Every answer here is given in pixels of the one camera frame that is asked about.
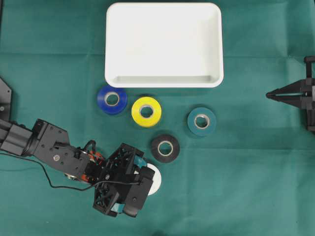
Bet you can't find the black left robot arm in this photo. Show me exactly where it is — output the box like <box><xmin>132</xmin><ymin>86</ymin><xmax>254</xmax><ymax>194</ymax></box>
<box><xmin>0</xmin><ymin>81</ymin><xmax>154</xmax><ymax>217</ymax></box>

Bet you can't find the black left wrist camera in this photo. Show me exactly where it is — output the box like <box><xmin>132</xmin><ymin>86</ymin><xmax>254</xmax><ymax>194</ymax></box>
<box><xmin>123</xmin><ymin>167</ymin><xmax>155</xmax><ymax>217</ymax></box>

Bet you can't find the blue tape roll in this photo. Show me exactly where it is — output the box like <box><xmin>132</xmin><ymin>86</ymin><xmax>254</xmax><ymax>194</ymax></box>
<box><xmin>97</xmin><ymin>85</ymin><xmax>127</xmax><ymax>115</ymax></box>

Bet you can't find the white plastic case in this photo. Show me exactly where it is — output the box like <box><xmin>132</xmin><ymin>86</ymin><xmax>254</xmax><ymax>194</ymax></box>
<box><xmin>104</xmin><ymin>2</ymin><xmax>224</xmax><ymax>88</ymax></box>

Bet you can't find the black tape roll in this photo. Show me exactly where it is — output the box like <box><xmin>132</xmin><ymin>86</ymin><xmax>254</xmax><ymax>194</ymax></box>
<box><xmin>151</xmin><ymin>134</ymin><xmax>180</xmax><ymax>163</ymax></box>

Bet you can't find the dark teal tape roll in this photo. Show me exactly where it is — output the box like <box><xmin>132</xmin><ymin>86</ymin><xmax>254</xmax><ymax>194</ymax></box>
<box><xmin>187</xmin><ymin>107</ymin><xmax>217</xmax><ymax>137</ymax></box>

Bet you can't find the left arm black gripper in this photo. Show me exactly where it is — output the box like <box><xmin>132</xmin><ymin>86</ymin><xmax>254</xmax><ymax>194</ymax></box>
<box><xmin>93</xmin><ymin>144</ymin><xmax>147</xmax><ymax>216</ymax></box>

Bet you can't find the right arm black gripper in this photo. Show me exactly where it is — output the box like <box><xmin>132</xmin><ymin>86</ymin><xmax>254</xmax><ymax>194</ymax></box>
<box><xmin>266</xmin><ymin>56</ymin><xmax>315</xmax><ymax>133</ymax></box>

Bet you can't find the orange tape roll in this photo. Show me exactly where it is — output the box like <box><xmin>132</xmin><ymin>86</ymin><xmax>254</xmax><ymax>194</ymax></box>
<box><xmin>82</xmin><ymin>150</ymin><xmax>104</xmax><ymax>183</ymax></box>

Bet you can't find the black camera cable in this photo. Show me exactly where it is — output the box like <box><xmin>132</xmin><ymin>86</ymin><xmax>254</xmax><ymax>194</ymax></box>
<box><xmin>0</xmin><ymin>151</ymin><xmax>143</xmax><ymax>191</ymax></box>

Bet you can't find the green table cloth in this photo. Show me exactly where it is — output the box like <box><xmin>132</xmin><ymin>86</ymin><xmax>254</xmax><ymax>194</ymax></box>
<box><xmin>0</xmin><ymin>0</ymin><xmax>315</xmax><ymax>236</ymax></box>

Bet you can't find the yellow tape roll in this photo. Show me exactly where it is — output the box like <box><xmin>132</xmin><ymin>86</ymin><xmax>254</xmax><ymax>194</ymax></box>
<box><xmin>131</xmin><ymin>96</ymin><xmax>162</xmax><ymax>128</ymax></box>

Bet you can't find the white tape roll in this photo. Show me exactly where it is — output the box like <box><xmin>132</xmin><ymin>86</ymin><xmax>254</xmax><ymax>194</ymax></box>
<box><xmin>147</xmin><ymin>163</ymin><xmax>162</xmax><ymax>196</ymax></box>

